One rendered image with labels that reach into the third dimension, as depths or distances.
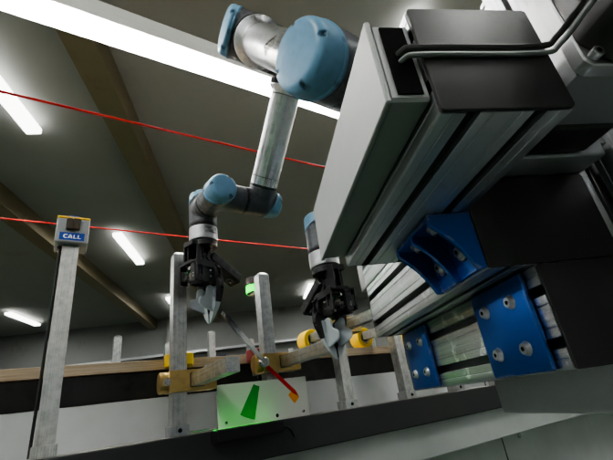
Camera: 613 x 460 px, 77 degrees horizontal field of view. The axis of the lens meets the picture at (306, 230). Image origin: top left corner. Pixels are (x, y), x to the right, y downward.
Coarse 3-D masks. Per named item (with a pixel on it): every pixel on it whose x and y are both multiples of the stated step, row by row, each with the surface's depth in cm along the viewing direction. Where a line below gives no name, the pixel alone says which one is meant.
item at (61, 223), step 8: (64, 216) 93; (72, 216) 94; (64, 224) 92; (88, 224) 95; (56, 232) 91; (72, 232) 93; (80, 232) 94; (88, 232) 95; (56, 240) 90; (64, 240) 91; (72, 240) 92; (56, 248) 93; (80, 248) 95
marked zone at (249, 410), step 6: (252, 390) 100; (258, 390) 101; (252, 396) 99; (246, 402) 98; (252, 402) 98; (246, 408) 97; (252, 408) 98; (240, 414) 96; (246, 414) 96; (252, 414) 97
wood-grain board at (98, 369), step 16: (352, 352) 147; (368, 352) 150; (384, 352) 155; (32, 368) 95; (64, 368) 99; (80, 368) 101; (96, 368) 102; (112, 368) 104; (128, 368) 106; (144, 368) 108; (160, 368) 110
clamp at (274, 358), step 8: (280, 352) 108; (288, 352) 110; (256, 360) 104; (272, 360) 106; (256, 368) 104; (264, 368) 104; (272, 368) 105; (280, 368) 106; (288, 368) 108; (296, 368) 109
